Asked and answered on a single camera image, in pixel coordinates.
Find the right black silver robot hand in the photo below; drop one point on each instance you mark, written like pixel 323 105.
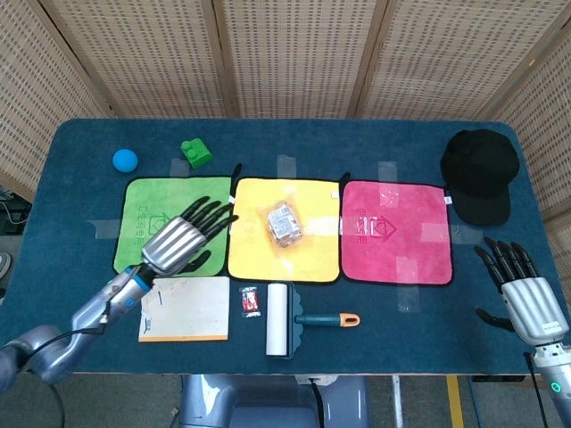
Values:
pixel 533 307

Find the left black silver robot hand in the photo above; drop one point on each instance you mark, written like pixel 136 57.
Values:
pixel 174 245

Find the packaged snack bag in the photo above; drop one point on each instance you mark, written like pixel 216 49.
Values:
pixel 283 224

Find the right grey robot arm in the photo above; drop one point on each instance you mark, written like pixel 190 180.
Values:
pixel 555 379

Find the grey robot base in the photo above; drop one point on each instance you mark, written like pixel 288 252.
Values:
pixel 267 403

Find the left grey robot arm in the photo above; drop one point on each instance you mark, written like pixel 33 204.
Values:
pixel 58 352

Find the green microfibre cloth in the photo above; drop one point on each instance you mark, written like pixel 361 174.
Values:
pixel 143 200

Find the yellow microfibre cloth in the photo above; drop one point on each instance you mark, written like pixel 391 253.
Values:
pixel 267 267

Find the pink microfibre cloth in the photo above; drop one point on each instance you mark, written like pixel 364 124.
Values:
pixel 424 263

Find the white notepad orange edge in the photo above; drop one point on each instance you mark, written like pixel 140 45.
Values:
pixel 192 312

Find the clear tape strip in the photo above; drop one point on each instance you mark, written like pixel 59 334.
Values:
pixel 179 167
pixel 286 166
pixel 408 298
pixel 103 228
pixel 387 171
pixel 467 235

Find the green toy building block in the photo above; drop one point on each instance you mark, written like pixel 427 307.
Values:
pixel 197 154

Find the small red sauce packet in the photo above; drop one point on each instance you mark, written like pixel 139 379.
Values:
pixel 250 302

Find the blue ball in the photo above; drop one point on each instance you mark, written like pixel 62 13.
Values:
pixel 125 161

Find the teal lint roller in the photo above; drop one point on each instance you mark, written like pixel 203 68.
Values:
pixel 278 318

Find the black baseball cap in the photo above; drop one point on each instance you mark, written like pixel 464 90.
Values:
pixel 482 174

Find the white table leg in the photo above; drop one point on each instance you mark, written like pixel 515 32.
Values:
pixel 396 401

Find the woven bamboo folding screen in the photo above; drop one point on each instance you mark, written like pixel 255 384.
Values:
pixel 294 53

